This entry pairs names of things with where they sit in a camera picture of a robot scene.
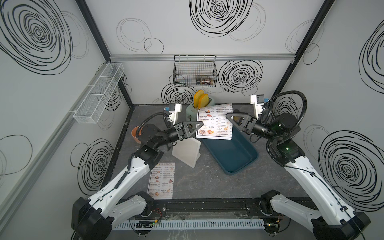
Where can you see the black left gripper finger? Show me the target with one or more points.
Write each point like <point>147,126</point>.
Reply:
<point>188,133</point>
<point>192,126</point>

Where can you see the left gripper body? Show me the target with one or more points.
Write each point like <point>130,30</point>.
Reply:
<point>180,134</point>

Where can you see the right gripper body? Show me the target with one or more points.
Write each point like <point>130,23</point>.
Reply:
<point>253,127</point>

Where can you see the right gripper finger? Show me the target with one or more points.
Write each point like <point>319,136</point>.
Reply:
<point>238,124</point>
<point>238,117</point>

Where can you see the white menu holder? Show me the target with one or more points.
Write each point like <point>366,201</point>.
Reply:
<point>187,151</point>

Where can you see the new menu sheet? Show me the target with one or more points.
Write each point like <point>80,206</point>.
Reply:
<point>215,123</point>

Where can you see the old menu sheet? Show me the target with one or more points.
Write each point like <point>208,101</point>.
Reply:
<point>161,184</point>

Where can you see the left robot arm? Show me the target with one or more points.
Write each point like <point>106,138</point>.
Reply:
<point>94,218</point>

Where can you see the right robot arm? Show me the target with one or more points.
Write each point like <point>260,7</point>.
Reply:
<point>333,218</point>

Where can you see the mint green toaster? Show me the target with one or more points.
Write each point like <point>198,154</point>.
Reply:
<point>191,112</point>

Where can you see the teal plastic tray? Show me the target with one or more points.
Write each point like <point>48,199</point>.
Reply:
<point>232,155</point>

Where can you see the front toast slice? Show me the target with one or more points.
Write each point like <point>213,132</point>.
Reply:
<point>203,101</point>

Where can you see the toast slice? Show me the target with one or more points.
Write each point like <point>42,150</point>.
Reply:
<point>203,101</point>
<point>197,97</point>

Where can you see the rear toast slice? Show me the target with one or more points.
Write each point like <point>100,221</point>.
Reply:
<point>197,97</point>

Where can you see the orange mug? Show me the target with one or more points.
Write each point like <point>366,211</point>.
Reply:
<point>134,135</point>

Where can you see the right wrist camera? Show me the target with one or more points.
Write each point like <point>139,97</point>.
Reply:
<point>258,102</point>

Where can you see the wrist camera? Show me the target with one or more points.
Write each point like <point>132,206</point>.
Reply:
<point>258,102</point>
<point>173,111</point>

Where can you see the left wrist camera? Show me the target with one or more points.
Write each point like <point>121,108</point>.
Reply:
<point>173,111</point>

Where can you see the items in wire basket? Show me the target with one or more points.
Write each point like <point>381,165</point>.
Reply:
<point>200,81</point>

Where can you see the black wire basket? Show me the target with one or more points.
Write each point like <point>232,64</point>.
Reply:
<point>189,67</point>

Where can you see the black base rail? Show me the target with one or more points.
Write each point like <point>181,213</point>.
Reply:
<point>249,206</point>

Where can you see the white slotted cable duct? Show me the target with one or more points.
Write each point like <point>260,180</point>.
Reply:
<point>218,224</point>

